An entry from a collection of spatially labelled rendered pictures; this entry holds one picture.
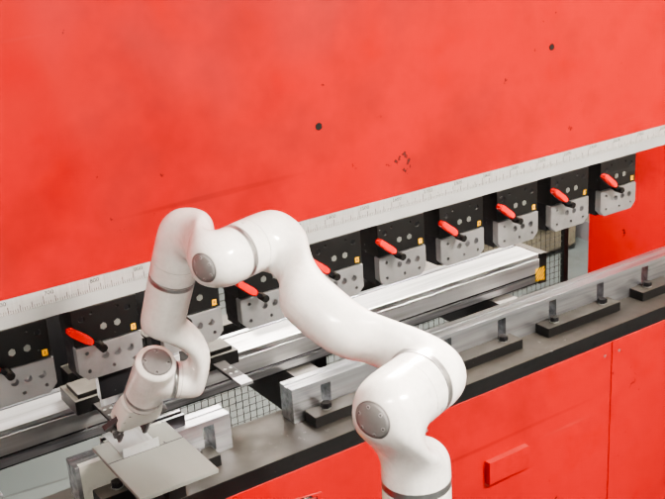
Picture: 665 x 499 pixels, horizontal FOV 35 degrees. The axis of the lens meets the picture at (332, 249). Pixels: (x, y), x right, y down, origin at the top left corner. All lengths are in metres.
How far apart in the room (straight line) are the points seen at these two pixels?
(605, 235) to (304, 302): 2.46
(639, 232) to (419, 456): 2.38
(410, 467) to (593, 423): 1.57
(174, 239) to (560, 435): 1.59
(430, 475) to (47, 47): 1.09
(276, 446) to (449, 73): 1.01
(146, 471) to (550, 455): 1.32
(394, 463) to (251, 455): 0.85
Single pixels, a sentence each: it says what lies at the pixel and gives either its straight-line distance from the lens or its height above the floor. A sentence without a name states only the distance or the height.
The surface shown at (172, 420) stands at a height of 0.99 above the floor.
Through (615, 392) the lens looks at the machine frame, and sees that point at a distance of 3.27.
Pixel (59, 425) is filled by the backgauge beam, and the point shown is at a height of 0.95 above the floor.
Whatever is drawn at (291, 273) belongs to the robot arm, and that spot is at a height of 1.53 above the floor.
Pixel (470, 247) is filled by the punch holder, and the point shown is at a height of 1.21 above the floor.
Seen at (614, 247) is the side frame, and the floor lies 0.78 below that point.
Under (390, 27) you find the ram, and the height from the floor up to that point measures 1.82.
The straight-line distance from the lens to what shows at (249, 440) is 2.61.
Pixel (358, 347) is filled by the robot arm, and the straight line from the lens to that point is 1.75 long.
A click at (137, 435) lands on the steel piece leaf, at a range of 2.44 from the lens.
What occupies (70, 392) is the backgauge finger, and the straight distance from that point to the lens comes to 2.64.
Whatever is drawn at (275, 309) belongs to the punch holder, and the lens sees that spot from 2.49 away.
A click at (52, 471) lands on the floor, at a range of 4.38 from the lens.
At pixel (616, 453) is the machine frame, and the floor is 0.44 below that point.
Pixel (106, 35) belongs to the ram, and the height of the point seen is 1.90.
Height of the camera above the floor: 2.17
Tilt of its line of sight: 20 degrees down
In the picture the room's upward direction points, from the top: 4 degrees counter-clockwise
